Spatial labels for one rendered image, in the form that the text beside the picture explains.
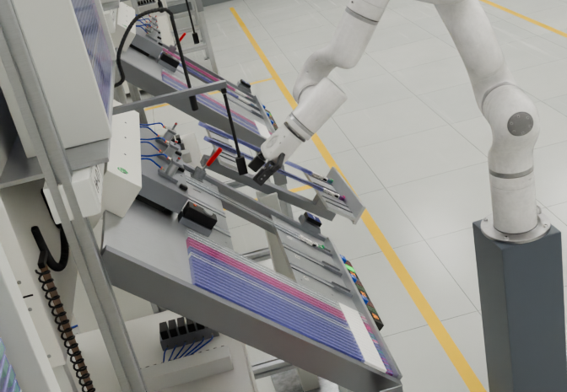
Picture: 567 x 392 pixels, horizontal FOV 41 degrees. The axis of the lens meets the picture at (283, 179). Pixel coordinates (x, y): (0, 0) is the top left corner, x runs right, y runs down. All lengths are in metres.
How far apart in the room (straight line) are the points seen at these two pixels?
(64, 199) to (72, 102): 0.19
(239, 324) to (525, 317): 1.04
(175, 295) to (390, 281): 1.95
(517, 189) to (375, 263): 1.44
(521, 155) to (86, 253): 1.19
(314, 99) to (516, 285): 0.78
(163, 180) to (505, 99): 0.88
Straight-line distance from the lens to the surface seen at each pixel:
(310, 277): 1.95
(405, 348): 2.97
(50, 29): 1.41
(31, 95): 1.29
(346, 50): 1.93
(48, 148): 1.33
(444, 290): 3.25
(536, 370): 2.47
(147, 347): 2.21
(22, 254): 1.45
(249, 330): 1.55
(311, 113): 1.97
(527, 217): 2.20
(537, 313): 2.34
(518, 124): 2.00
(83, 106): 1.44
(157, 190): 1.74
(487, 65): 2.01
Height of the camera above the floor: 1.86
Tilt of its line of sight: 25 degrees down
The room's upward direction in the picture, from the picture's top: 12 degrees counter-clockwise
